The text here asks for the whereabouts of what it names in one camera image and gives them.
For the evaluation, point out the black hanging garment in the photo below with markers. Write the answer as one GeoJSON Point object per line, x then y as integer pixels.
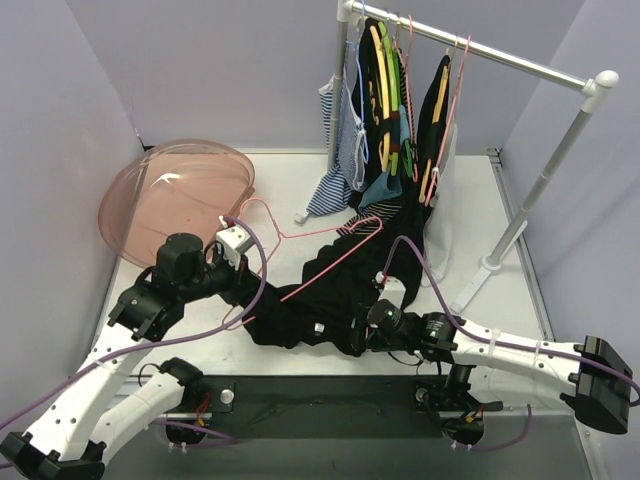
{"type": "Point", "coordinates": [414, 216]}

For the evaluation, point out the white clothes rack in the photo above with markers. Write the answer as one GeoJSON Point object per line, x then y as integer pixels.
{"type": "Point", "coordinates": [509, 122]}

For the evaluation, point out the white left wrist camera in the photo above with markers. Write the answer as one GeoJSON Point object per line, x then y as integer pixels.
{"type": "Point", "coordinates": [235, 241]}

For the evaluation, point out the teal garment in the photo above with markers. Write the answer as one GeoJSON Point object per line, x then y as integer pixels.
{"type": "Point", "coordinates": [385, 187]}

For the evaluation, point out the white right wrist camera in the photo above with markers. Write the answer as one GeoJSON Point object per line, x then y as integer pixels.
{"type": "Point", "coordinates": [390, 288]}

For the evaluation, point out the yellow hanger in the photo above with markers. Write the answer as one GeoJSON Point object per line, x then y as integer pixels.
{"type": "Point", "coordinates": [429, 134]}
{"type": "Point", "coordinates": [384, 95]}

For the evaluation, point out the blue white striped top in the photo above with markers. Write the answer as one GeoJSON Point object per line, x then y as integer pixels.
{"type": "Point", "coordinates": [347, 175]}

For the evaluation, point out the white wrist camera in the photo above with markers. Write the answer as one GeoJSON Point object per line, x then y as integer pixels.
{"type": "Point", "coordinates": [390, 288]}
{"type": "Point", "coordinates": [235, 241]}

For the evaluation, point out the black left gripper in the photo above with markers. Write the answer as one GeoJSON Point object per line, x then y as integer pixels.
{"type": "Point", "coordinates": [232, 282]}

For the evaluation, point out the aluminium frame rail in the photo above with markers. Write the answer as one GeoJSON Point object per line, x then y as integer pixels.
{"type": "Point", "coordinates": [230, 394]}

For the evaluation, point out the green hanger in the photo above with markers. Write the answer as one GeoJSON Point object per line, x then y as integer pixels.
{"type": "Point", "coordinates": [400, 149]}

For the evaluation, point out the black multicolour striped garment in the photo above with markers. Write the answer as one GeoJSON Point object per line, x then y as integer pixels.
{"type": "Point", "coordinates": [383, 214]}

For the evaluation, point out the pink translucent plastic basin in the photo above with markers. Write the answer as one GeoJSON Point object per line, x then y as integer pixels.
{"type": "Point", "coordinates": [181, 186]}

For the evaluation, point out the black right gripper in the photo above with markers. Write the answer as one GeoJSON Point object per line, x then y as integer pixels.
{"type": "Point", "coordinates": [358, 333]}

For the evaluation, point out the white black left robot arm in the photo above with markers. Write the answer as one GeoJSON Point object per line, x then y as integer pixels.
{"type": "Point", "coordinates": [81, 431]}

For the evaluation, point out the light blue hanger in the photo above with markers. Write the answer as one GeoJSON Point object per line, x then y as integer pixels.
{"type": "Point", "coordinates": [360, 24]}

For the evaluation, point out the black tank top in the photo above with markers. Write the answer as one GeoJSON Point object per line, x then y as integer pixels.
{"type": "Point", "coordinates": [321, 313]}

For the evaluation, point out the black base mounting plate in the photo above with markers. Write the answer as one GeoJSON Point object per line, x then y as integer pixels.
{"type": "Point", "coordinates": [329, 422]}

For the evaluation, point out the pink wire hanger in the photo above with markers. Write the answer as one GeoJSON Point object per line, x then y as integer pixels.
{"type": "Point", "coordinates": [282, 236]}

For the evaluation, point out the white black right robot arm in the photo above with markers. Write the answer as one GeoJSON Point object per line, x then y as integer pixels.
{"type": "Point", "coordinates": [490, 367]}

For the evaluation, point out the pink hanger with garment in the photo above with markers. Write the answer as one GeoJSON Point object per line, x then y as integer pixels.
{"type": "Point", "coordinates": [435, 163]}

